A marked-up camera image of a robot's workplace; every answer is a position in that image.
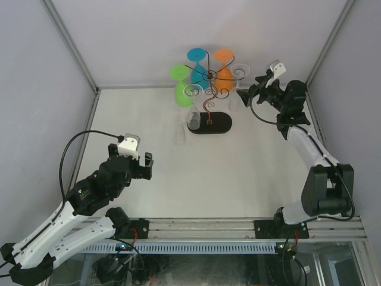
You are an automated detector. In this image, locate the black right camera cable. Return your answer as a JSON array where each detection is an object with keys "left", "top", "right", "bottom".
[{"left": 249, "top": 86, "right": 357, "bottom": 239}]

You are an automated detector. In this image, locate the clear upside-down glass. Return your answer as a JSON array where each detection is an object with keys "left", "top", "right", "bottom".
[{"left": 173, "top": 110, "right": 186, "bottom": 147}]

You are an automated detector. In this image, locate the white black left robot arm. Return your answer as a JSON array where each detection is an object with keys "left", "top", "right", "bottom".
[{"left": 1, "top": 144, "right": 154, "bottom": 285}]

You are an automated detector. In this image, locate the green plastic wine glass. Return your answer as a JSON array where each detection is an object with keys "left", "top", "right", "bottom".
[{"left": 170, "top": 65, "right": 192, "bottom": 108}]

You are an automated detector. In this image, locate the clear champagne flute back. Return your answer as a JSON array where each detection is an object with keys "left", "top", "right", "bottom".
[{"left": 229, "top": 63, "right": 250, "bottom": 113}]

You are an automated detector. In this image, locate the blue plastic wine glass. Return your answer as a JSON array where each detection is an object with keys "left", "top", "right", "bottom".
[{"left": 187, "top": 48, "right": 209, "bottom": 90}]

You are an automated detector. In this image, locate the orange plastic wine glass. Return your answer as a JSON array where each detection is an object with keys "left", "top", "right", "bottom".
[{"left": 214, "top": 48, "right": 234, "bottom": 94}]

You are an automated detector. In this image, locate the blue slotted cable duct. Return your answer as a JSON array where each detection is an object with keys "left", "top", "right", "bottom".
[{"left": 81, "top": 241, "right": 277, "bottom": 254}]

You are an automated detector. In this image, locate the black left camera cable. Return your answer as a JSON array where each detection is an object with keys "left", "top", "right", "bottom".
[{"left": 58, "top": 130, "right": 124, "bottom": 203}]

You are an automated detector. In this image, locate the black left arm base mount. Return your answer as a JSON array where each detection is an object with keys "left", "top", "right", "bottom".
[{"left": 117, "top": 218, "right": 149, "bottom": 240}]

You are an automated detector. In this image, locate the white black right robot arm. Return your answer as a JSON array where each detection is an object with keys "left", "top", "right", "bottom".
[{"left": 237, "top": 75, "right": 355, "bottom": 239}]

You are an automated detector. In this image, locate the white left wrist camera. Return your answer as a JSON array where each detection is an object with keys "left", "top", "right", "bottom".
[{"left": 117, "top": 133, "right": 140, "bottom": 160}]

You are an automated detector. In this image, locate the black camera cable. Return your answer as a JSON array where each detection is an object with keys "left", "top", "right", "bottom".
[
  {"left": 249, "top": 86, "right": 357, "bottom": 239},
  {"left": 58, "top": 130, "right": 124, "bottom": 203}
]

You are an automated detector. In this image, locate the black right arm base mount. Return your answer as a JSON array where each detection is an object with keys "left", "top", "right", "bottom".
[{"left": 254, "top": 219, "right": 310, "bottom": 239}]

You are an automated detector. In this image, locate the clear champagne flute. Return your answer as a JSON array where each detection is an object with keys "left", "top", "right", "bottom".
[
  {"left": 183, "top": 83, "right": 204, "bottom": 130},
  {"left": 229, "top": 63, "right": 250, "bottom": 113}
]

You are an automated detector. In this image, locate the clear champagne flute front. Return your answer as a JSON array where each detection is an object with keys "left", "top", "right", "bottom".
[{"left": 183, "top": 83, "right": 204, "bottom": 130}]

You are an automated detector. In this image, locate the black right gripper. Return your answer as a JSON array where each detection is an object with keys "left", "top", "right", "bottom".
[{"left": 236, "top": 75, "right": 287, "bottom": 114}]

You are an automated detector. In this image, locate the aluminium front frame rail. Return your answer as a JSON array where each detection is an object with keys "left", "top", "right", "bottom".
[{"left": 71, "top": 216, "right": 367, "bottom": 242}]

